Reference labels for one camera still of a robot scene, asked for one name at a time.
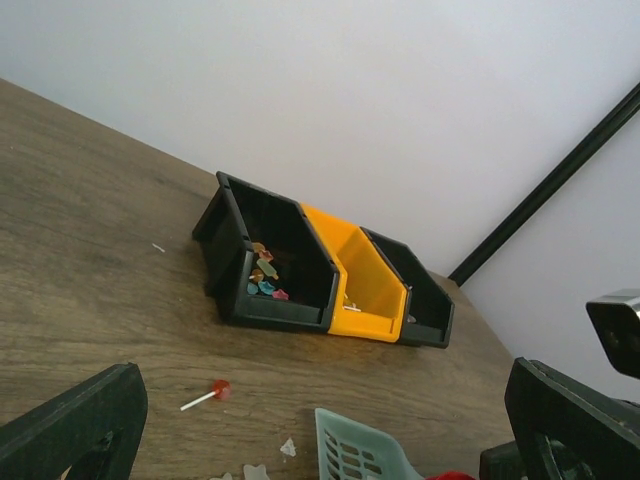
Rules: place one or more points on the spilled red lollipop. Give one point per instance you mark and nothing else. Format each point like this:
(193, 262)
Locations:
(220, 390)

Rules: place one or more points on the black candy bin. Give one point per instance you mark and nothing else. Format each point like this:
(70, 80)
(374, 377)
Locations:
(428, 311)
(266, 267)

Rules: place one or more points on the black enclosure frame post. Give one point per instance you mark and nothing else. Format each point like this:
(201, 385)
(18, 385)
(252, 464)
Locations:
(577, 158)

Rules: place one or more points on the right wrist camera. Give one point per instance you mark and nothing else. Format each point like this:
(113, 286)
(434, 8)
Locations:
(615, 318)

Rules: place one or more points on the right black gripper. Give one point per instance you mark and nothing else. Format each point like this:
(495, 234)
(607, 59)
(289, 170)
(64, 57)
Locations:
(502, 462)

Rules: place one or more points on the spilled star candy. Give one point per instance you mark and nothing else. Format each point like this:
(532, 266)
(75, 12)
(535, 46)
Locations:
(255, 472)
(288, 448)

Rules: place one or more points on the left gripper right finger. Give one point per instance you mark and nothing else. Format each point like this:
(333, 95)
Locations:
(564, 429)

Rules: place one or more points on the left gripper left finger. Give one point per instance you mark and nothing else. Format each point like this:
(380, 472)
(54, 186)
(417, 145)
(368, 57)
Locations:
(91, 431)

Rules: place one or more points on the red jar lid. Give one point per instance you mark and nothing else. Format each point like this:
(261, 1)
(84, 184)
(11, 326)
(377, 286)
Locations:
(451, 475)

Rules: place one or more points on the orange candy bin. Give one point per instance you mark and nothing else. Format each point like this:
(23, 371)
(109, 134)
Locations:
(370, 299)

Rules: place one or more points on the light blue slotted scoop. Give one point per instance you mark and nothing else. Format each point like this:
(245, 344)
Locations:
(347, 449)

